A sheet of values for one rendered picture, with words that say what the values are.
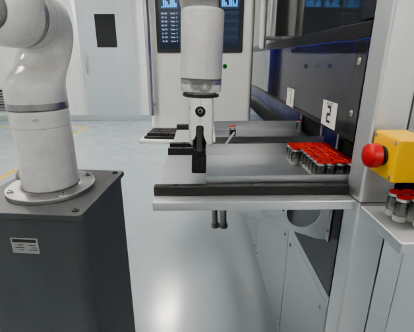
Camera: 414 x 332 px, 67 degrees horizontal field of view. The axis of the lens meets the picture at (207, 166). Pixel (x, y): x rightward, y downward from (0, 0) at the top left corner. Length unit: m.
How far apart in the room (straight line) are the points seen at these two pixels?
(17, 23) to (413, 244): 0.73
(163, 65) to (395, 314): 1.30
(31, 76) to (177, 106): 0.97
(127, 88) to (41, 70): 5.56
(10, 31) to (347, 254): 0.76
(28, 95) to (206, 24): 0.37
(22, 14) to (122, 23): 5.64
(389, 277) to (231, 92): 1.07
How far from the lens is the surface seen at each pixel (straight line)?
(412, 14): 0.64
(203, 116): 0.62
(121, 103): 6.34
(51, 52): 0.78
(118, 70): 6.28
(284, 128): 1.27
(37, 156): 0.73
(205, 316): 1.63
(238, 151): 0.90
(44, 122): 0.71
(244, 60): 1.54
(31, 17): 0.67
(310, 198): 0.66
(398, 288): 0.83
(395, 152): 0.56
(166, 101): 1.60
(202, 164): 0.69
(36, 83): 0.71
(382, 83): 0.62
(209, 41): 0.63
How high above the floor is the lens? 1.15
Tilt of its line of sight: 19 degrees down
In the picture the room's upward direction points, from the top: straight up
